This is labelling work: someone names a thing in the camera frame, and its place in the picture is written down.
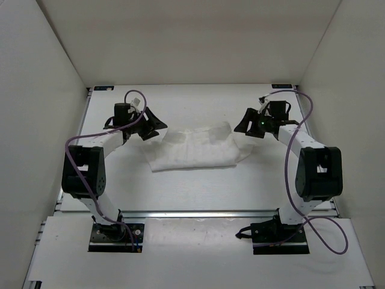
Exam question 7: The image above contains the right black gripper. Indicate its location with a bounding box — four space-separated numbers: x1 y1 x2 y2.
235 108 274 138

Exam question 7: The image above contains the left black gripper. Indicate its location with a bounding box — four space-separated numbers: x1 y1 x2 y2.
128 106 167 141

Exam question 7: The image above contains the white pleated skirt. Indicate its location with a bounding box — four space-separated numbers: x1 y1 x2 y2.
142 122 253 172

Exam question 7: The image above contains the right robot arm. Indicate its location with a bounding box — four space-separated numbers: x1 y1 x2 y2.
234 101 343 241

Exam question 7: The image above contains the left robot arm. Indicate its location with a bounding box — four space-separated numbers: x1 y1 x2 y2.
61 103 168 240

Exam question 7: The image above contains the right blue corner label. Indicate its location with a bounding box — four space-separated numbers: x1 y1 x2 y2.
271 84 292 90

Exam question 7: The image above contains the blue corner label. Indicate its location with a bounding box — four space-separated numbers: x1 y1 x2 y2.
271 84 292 90
93 85 114 91

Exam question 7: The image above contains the left blue corner label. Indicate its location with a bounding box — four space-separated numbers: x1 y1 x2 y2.
93 85 114 91

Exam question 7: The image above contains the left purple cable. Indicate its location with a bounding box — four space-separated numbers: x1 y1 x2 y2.
65 89 148 219

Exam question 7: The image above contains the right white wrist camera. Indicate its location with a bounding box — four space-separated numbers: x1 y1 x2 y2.
258 95 270 116

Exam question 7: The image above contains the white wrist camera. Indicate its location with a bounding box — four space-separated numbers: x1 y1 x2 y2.
131 98 141 113
258 95 270 116

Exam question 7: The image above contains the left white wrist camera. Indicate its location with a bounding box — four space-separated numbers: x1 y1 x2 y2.
131 98 141 113

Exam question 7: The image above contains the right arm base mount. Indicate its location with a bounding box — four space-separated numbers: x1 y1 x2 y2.
235 216 310 255

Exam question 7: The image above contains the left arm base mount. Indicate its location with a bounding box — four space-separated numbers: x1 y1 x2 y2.
88 223 145 253

